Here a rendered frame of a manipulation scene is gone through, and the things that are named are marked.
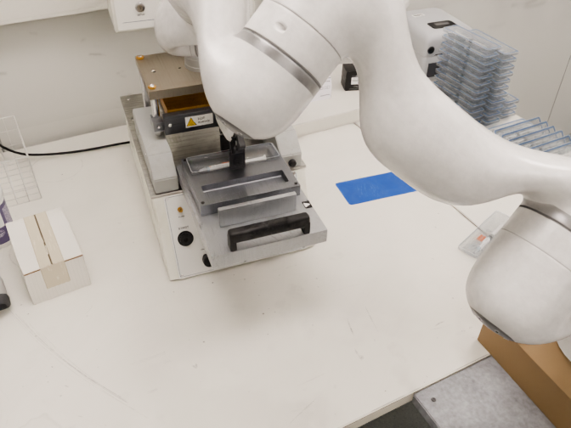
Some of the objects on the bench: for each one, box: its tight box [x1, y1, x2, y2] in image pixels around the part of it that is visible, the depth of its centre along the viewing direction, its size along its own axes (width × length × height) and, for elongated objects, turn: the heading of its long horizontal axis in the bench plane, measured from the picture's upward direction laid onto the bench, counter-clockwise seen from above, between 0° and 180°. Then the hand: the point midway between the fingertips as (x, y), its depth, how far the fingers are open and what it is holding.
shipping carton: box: [5, 207, 91, 305], centre depth 124 cm, size 19×13×9 cm
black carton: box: [341, 64, 359, 91], centre depth 185 cm, size 6×9×7 cm
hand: (232, 152), depth 116 cm, fingers open, 6 cm apart
